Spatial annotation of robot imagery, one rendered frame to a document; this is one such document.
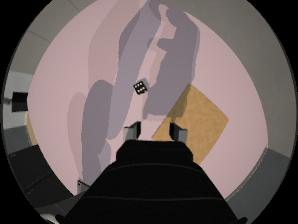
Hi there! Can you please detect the tan flat mat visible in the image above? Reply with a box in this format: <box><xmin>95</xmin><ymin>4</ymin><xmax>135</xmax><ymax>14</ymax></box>
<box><xmin>151</xmin><ymin>83</ymin><xmax>229</xmax><ymax>165</ymax></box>

